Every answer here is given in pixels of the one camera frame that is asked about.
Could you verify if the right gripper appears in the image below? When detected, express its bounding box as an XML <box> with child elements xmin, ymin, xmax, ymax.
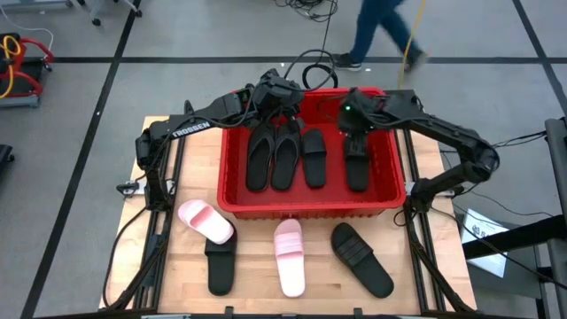
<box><xmin>337</xmin><ymin>86</ymin><xmax>387</xmax><ymax>134</ymax></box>

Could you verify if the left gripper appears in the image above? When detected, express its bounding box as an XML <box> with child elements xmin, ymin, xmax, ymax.
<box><xmin>250</xmin><ymin>67</ymin><xmax>307</xmax><ymax>121</ymax></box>

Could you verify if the black slide sandal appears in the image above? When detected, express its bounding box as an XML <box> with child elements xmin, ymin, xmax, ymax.
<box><xmin>300</xmin><ymin>128</ymin><xmax>328</xmax><ymax>190</ymax></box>
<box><xmin>330</xmin><ymin>222</ymin><xmax>395</xmax><ymax>300</ymax></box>
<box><xmin>204</xmin><ymin>221</ymin><xmax>238</xmax><ymax>297</ymax></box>
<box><xmin>344</xmin><ymin>130</ymin><xmax>371</xmax><ymax>193</ymax></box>

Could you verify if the black flip-flop with white label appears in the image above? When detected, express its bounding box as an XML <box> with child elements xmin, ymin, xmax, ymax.
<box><xmin>245</xmin><ymin>121</ymin><xmax>276</xmax><ymax>193</ymax></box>

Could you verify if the pink slide sandal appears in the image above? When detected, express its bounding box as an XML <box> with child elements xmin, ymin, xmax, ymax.
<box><xmin>273</xmin><ymin>218</ymin><xmax>307</xmax><ymax>298</ymax></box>
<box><xmin>177</xmin><ymin>198</ymin><xmax>235</xmax><ymax>245</ymax></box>

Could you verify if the red plastic bin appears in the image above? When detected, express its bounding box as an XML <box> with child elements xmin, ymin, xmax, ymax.
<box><xmin>215</xmin><ymin>87</ymin><xmax>408</xmax><ymax>222</ymax></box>

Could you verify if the person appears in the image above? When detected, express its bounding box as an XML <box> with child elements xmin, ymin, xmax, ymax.
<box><xmin>331</xmin><ymin>0</ymin><xmax>431</xmax><ymax>73</ymax></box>

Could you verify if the grey chair base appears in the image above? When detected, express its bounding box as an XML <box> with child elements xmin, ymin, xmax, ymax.
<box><xmin>77</xmin><ymin>0</ymin><xmax>144</xmax><ymax>27</ymax></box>

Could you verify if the white paper sheet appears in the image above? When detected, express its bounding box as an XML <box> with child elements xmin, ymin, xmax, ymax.
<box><xmin>460</xmin><ymin>211</ymin><xmax>510</xmax><ymax>279</ymax></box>

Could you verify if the red tube cart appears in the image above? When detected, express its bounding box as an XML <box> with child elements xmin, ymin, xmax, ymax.
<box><xmin>0</xmin><ymin>32</ymin><xmax>56</xmax><ymax>110</ymax></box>

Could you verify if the black coiled floor cable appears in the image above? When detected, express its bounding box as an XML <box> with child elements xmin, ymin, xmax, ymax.
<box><xmin>272</xmin><ymin>0</ymin><xmax>340</xmax><ymax>89</ymax></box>

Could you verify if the yellow floor cable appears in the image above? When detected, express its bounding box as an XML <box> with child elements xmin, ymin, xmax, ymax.
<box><xmin>397</xmin><ymin>0</ymin><xmax>428</xmax><ymax>91</ymax></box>

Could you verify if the black desk frame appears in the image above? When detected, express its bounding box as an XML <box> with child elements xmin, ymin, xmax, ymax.
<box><xmin>462</xmin><ymin>117</ymin><xmax>567</xmax><ymax>319</ymax></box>

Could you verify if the yellow hose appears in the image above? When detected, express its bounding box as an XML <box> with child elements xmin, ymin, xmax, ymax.
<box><xmin>0</xmin><ymin>35</ymin><xmax>22</xmax><ymax>99</ymax></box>

